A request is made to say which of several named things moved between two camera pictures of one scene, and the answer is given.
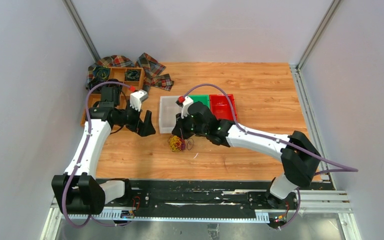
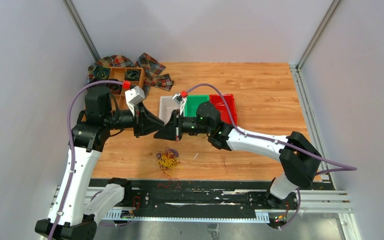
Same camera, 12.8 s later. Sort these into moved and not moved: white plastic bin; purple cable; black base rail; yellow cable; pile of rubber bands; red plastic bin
Moved: yellow cable; purple cable; pile of rubber bands
Not moved: white plastic bin; red plastic bin; black base rail
